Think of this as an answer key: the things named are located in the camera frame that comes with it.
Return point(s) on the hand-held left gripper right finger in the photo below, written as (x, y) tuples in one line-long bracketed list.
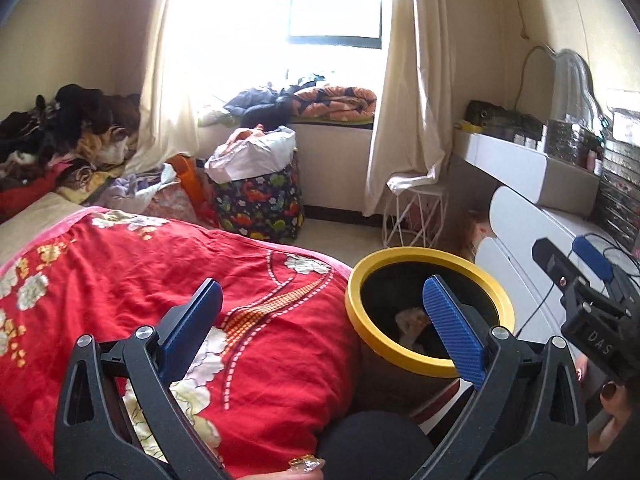
[(452, 330)]

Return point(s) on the curved vanity mirror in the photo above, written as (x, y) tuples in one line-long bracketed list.
[(570, 85)]

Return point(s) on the dinosaur print storage bag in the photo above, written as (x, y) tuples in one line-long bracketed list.
[(260, 200)]

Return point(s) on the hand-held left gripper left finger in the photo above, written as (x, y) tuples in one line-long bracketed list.
[(192, 330)]

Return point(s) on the orange cloth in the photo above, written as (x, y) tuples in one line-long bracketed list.
[(240, 135)]

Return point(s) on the colourful clothes pile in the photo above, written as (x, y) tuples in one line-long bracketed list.
[(75, 175)]

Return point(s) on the pink printed box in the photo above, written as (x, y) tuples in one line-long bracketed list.
[(477, 235)]

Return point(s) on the pale cloth bundle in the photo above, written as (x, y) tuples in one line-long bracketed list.
[(215, 117)]

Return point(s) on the white drawer unit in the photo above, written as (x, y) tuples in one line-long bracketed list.
[(520, 230)]

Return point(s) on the orange bag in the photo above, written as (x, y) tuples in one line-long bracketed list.
[(192, 185)]

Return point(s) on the person's right hand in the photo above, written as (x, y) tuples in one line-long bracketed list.
[(625, 410)]

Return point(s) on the dark jacket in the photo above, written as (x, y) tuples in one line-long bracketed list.
[(260, 105)]

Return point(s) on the yellow rimmed black trash bin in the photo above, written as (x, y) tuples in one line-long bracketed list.
[(380, 262)]

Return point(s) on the floral fabric bag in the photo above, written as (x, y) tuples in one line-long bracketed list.
[(170, 205)]

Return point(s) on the long cream curtain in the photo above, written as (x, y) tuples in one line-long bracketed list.
[(415, 85)]

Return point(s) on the person's black trouser leg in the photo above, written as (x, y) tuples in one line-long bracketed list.
[(375, 445)]

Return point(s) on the small yellow item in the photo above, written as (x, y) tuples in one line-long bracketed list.
[(470, 126)]

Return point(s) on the short cream curtain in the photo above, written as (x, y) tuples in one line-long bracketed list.
[(165, 85)]

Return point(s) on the person's left hand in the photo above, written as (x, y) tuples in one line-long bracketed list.
[(305, 466)]

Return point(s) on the beige bed sheet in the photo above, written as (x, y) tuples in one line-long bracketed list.
[(30, 220)]

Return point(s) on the black framed window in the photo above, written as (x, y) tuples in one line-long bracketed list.
[(335, 0)]

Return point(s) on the red floral blanket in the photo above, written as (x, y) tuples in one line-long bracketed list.
[(125, 285)]

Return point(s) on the dark clothes pile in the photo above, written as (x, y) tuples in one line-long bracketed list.
[(85, 105)]

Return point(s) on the white plastic bag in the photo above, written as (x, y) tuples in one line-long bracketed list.
[(250, 155)]

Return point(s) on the clear cosmetics organizer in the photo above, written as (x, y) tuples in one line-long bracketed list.
[(620, 185)]

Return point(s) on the white vanity desk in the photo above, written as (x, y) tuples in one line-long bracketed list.
[(515, 160)]

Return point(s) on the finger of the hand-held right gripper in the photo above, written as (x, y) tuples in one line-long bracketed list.
[(555, 265), (595, 257)]

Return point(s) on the white window bench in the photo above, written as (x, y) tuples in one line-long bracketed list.
[(335, 165)]

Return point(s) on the black bag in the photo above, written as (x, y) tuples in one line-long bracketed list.
[(490, 112)]

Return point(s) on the white paper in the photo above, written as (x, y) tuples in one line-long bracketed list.
[(410, 322)]

